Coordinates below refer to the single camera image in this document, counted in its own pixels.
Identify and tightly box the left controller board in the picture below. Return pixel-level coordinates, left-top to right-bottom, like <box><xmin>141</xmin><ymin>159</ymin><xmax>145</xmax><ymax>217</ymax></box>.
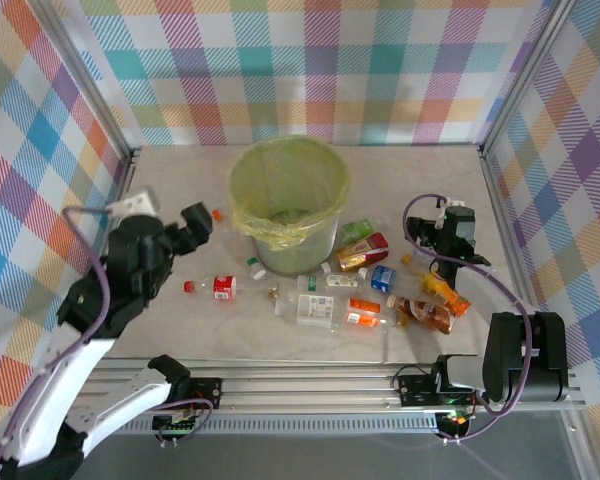
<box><xmin>151</xmin><ymin>407</ymin><xmax>205</xmax><ymax>435</ymax></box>

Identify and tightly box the grey slotted cable duct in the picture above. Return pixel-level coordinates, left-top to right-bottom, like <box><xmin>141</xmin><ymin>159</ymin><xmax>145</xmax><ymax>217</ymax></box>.
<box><xmin>59</xmin><ymin>417</ymin><xmax>441</xmax><ymax>437</ymax></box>

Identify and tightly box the left aluminium frame post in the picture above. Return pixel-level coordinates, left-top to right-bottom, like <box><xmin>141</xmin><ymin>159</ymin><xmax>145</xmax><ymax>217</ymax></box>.
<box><xmin>29</xmin><ymin>0</ymin><xmax>142</xmax><ymax>161</ymax></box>

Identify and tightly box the clear bottle blue label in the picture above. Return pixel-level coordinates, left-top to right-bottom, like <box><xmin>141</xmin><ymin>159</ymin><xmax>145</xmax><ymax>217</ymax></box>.
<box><xmin>358</xmin><ymin>264</ymin><xmax>424</xmax><ymax>295</ymax></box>

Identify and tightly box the yellow orange juice bottle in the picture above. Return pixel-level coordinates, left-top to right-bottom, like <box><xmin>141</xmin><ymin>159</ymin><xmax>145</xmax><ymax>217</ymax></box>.
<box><xmin>400</xmin><ymin>252</ymin><xmax>474</xmax><ymax>320</ymax></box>

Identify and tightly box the brown label drink bottle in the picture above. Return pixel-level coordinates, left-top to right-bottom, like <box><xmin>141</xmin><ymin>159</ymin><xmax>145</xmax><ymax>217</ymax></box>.
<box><xmin>385</xmin><ymin>293</ymin><xmax>457</xmax><ymax>336</ymax></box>

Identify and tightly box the controller board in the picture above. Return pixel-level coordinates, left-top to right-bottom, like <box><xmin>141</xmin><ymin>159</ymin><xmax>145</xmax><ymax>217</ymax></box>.
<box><xmin>437</xmin><ymin>409</ymin><xmax>476</xmax><ymax>429</ymax></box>
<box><xmin>151</xmin><ymin>407</ymin><xmax>205</xmax><ymax>435</ymax></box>

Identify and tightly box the clear bottle green white label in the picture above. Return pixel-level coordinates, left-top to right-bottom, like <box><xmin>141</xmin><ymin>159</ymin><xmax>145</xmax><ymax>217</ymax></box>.
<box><xmin>296</xmin><ymin>272</ymin><xmax>364</xmax><ymax>292</ymax></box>

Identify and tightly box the bin with yellow bag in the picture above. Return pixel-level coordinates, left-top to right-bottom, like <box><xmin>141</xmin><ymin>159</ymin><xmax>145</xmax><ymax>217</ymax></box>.
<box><xmin>227</xmin><ymin>137</ymin><xmax>354</xmax><ymax>251</ymax></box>

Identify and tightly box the large clear bottle white label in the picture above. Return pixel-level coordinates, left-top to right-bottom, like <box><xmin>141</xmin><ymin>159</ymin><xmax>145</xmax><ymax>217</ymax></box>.
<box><xmin>273</xmin><ymin>292</ymin><xmax>344</xmax><ymax>330</ymax></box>

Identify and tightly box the clear bottle orange label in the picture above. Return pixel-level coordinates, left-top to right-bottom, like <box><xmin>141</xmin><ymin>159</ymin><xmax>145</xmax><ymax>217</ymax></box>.
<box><xmin>347</xmin><ymin>296</ymin><xmax>397</xmax><ymax>314</ymax></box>
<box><xmin>337</xmin><ymin>310</ymin><xmax>411</xmax><ymax>332</ymax></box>

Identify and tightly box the left aluminium side rail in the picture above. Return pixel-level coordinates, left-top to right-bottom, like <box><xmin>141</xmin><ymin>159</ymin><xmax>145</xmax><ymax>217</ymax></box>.
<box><xmin>112</xmin><ymin>147</ymin><xmax>142</xmax><ymax>211</ymax></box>

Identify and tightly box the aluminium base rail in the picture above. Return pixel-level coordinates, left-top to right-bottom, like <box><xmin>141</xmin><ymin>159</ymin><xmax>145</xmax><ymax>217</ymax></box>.
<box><xmin>69</xmin><ymin>355</ymin><xmax>589</xmax><ymax>419</ymax></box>

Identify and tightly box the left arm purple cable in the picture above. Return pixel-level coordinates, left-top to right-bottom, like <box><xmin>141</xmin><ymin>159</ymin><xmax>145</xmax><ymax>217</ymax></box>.
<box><xmin>0</xmin><ymin>205</ymin><xmax>215</xmax><ymax>480</ymax></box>

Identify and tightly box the right controller board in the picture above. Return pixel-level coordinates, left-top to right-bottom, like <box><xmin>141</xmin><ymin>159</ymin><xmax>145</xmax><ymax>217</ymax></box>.
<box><xmin>437</xmin><ymin>409</ymin><xmax>476</xmax><ymax>429</ymax></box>

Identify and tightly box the translucent round waste bin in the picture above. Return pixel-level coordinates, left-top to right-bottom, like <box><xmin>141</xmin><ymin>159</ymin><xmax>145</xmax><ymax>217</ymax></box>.
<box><xmin>228</xmin><ymin>138</ymin><xmax>354</xmax><ymax>279</ymax></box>

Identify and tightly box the clear bottle green cap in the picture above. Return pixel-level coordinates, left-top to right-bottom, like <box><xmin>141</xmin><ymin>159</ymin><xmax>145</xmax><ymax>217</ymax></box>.
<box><xmin>244</xmin><ymin>255</ymin><xmax>270</xmax><ymax>282</ymax></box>

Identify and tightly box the right aluminium frame post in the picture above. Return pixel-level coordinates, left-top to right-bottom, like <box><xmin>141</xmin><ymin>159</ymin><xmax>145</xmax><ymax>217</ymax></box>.
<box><xmin>479</xmin><ymin>0</ymin><xmax>579</xmax><ymax>156</ymax></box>

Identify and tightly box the clear bottle red label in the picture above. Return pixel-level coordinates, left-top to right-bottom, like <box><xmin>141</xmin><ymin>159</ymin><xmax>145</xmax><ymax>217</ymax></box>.
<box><xmin>182</xmin><ymin>273</ymin><xmax>281</xmax><ymax>302</ymax></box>

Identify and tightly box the aluminium frame post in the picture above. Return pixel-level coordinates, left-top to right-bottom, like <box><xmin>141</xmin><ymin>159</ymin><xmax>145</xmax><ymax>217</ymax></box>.
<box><xmin>29</xmin><ymin>0</ymin><xmax>142</xmax><ymax>161</ymax></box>
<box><xmin>479</xmin><ymin>0</ymin><xmax>579</xmax><ymax>156</ymax></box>

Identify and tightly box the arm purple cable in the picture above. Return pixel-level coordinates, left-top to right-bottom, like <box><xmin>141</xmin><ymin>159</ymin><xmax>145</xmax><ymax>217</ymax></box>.
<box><xmin>402</xmin><ymin>193</ymin><xmax>536</xmax><ymax>444</ymax></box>
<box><xmin>0</xmin><ymin>205</ymin><xmax>215</xmax><ymax>480</ymax></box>

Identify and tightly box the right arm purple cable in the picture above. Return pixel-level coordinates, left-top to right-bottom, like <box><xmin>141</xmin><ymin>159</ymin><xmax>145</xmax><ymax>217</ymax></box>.
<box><xmin>402</xmin><ymin>193</ymin><xmax>536</xmax><ymax>444</ymax></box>

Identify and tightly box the red and gold tea bottle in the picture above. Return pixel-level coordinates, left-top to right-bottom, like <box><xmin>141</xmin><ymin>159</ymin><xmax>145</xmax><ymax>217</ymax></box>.
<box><xmin>321</xmin><ymin>231</ymin><xmax>391</xmax><ymax>275</ymax></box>

